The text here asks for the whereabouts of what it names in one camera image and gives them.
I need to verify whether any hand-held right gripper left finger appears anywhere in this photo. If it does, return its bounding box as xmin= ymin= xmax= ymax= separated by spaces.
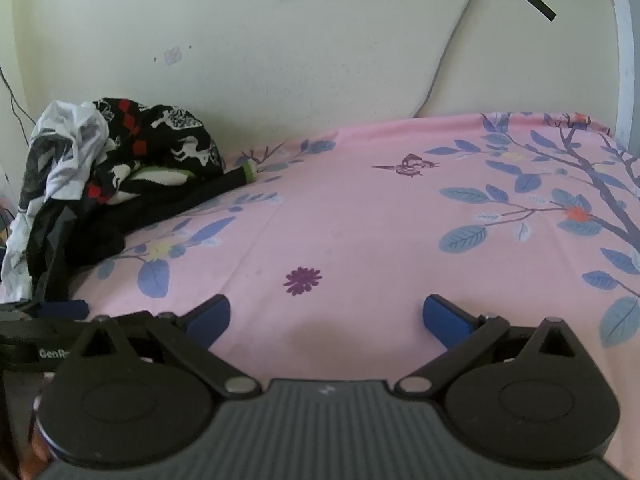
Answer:
xmin=75 ymin=295 xmax=263 ymax=402

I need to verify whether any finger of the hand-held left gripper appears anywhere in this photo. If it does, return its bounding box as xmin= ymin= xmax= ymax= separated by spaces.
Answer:
xmin=37 ymin=299 xmax=91 ymax=320

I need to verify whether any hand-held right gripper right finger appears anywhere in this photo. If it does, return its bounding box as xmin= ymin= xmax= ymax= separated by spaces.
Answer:
xmin=393 ymin=294 xmax=587 ymax=402

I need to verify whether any white t-shirt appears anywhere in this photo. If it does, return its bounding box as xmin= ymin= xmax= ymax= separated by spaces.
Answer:
xmin=0 ymin=100 xmax=118 ymax=303

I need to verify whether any black garment with green-striped cuff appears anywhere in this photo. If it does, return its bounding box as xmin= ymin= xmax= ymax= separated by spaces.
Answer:
xmin=27 ymin=160 xmax=258 ymax=306

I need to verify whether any pink floral bed sheet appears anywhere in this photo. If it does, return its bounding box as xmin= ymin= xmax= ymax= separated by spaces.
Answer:
xmin=65 ymin=111 xmax=640 ymax=391

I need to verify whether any black patterned knit sweater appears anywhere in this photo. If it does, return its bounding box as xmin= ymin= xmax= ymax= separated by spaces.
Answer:
xmin=82 ymin=97 xmax=226 ymax=206

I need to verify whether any thin dark cable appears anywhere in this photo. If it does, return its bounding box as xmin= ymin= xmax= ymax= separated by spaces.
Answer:
xmin=0 ymin=65 xmax=38 ymax=136

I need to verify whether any grey wall cable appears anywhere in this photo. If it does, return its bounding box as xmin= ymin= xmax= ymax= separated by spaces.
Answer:
xmin=412 ymin=0 xmax=483 ymax=118

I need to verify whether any white window frame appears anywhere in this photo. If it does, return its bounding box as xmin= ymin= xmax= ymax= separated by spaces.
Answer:
xmin=607 ymin=0 xmax=640 ymax=156

